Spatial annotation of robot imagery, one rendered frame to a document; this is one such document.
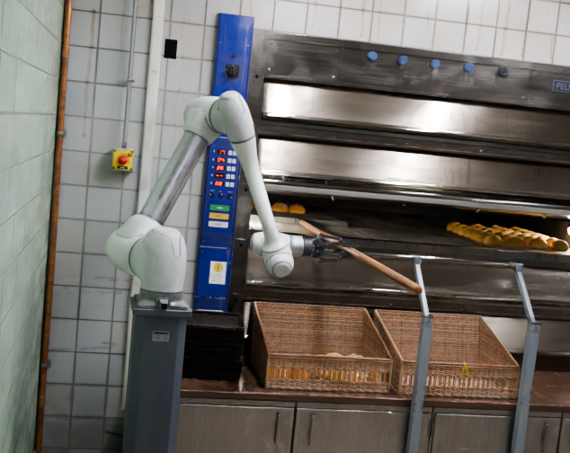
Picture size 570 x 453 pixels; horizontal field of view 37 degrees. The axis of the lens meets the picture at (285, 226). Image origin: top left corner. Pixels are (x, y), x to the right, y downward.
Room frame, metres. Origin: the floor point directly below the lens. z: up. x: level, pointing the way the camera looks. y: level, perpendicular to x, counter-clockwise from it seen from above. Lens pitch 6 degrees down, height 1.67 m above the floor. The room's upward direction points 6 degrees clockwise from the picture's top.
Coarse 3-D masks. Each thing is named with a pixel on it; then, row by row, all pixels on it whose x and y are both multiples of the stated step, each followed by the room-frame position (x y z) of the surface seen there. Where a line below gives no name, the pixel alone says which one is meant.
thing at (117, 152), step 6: (114, 150) 3.76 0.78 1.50; (120, 150) 3.77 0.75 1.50; (126, 150) 3.77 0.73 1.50; (132, 150) 3.78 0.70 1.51; (114, 156) 3.76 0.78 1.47; (126, 156) 3.77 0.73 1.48; (132, 156) 3.78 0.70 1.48; (114, 162) 3.76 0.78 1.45; (132, 162) 3.78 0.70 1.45; (114, 168) 3.76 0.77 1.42; (120, 168) 3.77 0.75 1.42; (126, 168) 3.77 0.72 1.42; (132, 168) 3.78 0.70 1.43
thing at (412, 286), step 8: (304, 224) 4.26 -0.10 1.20; (328, 240) 3.79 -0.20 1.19; (336, 240) 3.68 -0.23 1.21; (344, 248) 3.52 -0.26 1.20; (352, 248) 3.46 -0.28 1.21; (360, 256) 3.31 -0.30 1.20; (368, 256) 3.26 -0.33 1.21; (368, 264) 3.21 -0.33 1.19; (376, 264) 3.12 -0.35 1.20; (384, 272) 3.01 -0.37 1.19; (392, 272) 2.95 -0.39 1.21; (400, 280) 2.84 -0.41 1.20; (408, 280) 2.79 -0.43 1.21; (408, 288) 2.77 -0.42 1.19; (416, 288) 2.71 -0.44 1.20
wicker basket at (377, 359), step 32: (256, 320) 3.82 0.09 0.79; (320, 320) 3.98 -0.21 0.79; (352, 320) 4.01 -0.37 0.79; (256, 352) 3.74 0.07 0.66; (288, 352) 3.91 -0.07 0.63; (352, 352) 3.98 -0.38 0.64; (384, 352) 3.66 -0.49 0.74; (288, 384) 3.50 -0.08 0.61; (320, 384) 3.60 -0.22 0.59; (352, 384) 3.55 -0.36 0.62; (384, 384) 3.58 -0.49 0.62
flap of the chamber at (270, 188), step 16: (272, 192) 3.96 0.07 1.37; (288, 192) 3.90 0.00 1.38; (304, 192) 3.85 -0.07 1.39; (320, 192) 3.86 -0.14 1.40; (336, 192) 3.87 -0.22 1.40; (352, 192) 3.89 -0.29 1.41; (448, 208) 4.13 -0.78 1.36; (464, 208) 4.07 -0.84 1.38; (480, 208) 4.01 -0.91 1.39; (496, 208) 4.02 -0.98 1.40; (512, 208) 4.03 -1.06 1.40; (528, 208) 4.05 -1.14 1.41
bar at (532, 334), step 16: (384, 256) 3.68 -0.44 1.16; (400, 256) 3.70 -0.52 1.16; (416, 256) 3.71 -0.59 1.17; (432, 256) 3.73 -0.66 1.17; (416, 272) 3.68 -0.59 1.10; (528, 304) 3.67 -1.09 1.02; (432, 320) 3.49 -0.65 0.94; (528, 320) 3.63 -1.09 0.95; (528, 336) 3.59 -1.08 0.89; (528, 352) 3.58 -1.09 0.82; (416, 368) 3.51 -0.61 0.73; (528, 368) 3.58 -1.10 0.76; (416, 384) 3.49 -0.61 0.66; (528, 384) 3.58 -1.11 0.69; (416, 400) 3.49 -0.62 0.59; (528, 400) 3.58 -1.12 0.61; (416, 416) 3.49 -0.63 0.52; (416, 432) 3.49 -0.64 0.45; (416, 448) 3.49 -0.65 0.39; (512, 448) 3.60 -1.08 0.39
